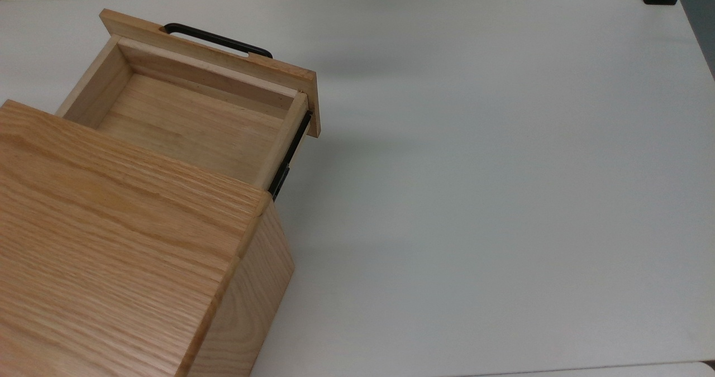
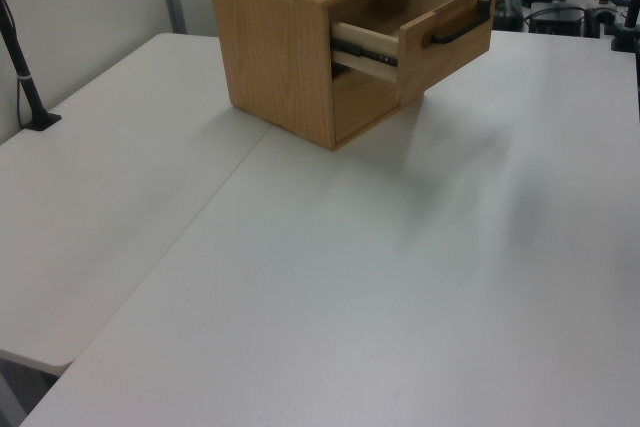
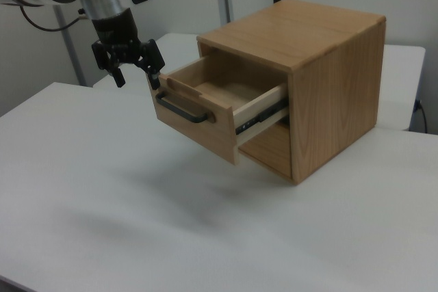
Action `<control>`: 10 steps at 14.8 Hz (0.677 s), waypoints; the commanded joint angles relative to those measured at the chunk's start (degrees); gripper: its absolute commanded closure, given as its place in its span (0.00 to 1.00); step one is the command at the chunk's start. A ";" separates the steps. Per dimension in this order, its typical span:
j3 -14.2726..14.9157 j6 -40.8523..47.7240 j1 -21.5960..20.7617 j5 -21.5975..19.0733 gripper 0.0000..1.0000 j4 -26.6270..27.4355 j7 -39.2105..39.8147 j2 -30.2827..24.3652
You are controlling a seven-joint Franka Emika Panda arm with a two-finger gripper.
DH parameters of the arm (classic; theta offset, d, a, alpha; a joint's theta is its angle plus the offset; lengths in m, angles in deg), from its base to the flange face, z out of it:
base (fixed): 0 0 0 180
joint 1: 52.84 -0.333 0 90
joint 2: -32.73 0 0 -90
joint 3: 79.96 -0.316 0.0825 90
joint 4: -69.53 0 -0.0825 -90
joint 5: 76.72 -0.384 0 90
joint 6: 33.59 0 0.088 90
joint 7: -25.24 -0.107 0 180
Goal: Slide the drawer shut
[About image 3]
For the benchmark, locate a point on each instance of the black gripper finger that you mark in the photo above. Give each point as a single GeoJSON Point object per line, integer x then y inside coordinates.
{"type": "Point", "coordinates": [154, 63]}
{"type": "Point", "coordinates": [119, 79]}

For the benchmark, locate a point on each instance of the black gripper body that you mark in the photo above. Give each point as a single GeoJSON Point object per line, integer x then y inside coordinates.
{"type": "Point", "coordinates": [116, 32]}

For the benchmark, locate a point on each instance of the wooden drawer cabinet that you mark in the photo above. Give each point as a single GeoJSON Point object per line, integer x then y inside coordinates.
{"type": "Point", "coordinates": [328, 100]}

